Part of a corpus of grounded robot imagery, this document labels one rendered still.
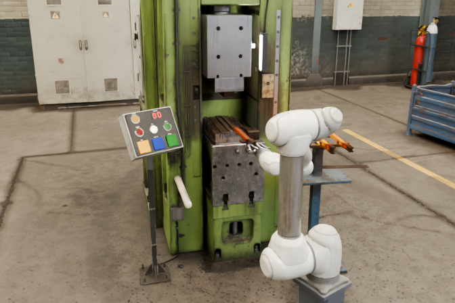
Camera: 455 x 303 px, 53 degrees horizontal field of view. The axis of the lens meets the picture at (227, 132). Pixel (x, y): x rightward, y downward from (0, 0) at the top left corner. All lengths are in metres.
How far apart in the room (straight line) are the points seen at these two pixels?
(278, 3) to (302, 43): 6.57
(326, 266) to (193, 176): 1.48
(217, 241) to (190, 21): 1.55
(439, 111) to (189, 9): 4.24
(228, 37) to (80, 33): 5.32
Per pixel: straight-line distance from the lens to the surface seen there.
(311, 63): 9.95
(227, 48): 3.02
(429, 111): 6.63
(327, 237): 2.13
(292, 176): 1.90
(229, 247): 3.44
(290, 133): 1.81
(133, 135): 2.80
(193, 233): 3.54
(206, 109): 3.56
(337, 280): 2.27
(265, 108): 3.32
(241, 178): 3.21
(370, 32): 10.59
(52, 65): 8.21
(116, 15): 8.14
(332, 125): 1.90
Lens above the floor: 1.89
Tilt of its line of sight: 17 degrees down
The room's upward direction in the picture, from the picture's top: straight up
